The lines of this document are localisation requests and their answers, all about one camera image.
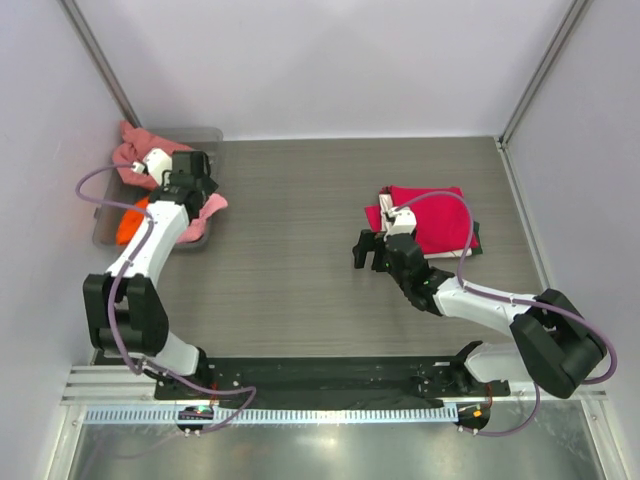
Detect light pink t shirt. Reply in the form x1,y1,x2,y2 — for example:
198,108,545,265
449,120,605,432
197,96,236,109
176,193,228,245

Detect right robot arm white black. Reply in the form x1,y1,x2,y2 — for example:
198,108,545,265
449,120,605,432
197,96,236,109
352,230,607,399

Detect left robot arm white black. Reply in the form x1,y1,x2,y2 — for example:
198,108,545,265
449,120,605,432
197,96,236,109
83,149,218,399

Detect white striped folded t shirt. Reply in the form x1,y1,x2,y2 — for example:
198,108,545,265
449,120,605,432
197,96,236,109
378,193,396,232

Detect magenta folded t shirt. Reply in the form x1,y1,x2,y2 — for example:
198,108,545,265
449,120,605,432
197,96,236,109
364,185,469,255

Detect dusty rose crumpled t shirt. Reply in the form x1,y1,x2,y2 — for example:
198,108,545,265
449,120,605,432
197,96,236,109
112,120,191,191

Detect clear grey plastic bin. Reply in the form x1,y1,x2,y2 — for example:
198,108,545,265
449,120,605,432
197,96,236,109
93,127,223,251

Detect orange t shirt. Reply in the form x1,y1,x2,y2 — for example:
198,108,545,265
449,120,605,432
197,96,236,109
115,196,149,246

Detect dark green folded t shirt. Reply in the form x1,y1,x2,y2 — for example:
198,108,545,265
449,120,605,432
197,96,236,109
424,219,485,260

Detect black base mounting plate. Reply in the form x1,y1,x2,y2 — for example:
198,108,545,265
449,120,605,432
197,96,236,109
153,355,512,401

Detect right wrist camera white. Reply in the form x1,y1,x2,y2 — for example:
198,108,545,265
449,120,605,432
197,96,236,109
381,207,417,237

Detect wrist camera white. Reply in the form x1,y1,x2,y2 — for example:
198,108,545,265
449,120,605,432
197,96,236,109
131,148,172,189
381,207,417,237

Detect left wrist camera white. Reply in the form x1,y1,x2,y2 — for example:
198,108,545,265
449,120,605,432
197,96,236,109
131,148,172,189

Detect left aluminium frame post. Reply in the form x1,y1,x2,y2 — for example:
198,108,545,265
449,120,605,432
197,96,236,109
58,0,141,127

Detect aluminium frame post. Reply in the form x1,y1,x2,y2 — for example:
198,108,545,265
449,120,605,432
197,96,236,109
496,0,592,150
58,0,141,127

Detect white slotted cable duct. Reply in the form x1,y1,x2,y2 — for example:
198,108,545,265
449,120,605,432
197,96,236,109
84,404,458,426

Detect right aluminium frame post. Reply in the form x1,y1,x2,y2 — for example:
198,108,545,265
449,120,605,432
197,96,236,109
496,0,592,150

